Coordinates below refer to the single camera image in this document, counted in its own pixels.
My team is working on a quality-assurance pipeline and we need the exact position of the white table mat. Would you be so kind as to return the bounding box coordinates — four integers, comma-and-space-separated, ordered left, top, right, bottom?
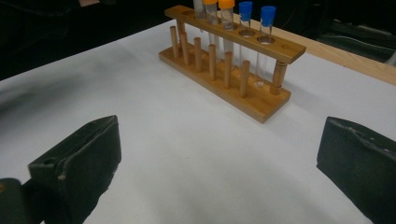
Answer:
0, 19, 396, 224

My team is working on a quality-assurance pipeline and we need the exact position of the wooden test tube rack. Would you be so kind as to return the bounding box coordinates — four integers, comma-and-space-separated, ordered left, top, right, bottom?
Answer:
158, 4, 307, 125

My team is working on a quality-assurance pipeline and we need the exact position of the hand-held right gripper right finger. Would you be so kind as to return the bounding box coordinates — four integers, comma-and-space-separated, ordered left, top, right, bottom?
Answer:
316, 116, 396, 224

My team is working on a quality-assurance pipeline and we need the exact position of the blue capped test tube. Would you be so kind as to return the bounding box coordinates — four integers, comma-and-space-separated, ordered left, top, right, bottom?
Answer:
237, 1, 254, 69
253, 5, 277, 89

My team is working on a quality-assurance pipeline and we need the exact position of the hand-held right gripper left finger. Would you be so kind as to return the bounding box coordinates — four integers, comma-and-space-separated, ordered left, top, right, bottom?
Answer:
21, 114, 122, 224

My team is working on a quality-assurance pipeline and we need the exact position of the orange capped test tube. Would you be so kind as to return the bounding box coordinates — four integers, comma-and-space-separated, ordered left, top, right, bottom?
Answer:
203, 0, 220, 60
218, 0, 236, 63

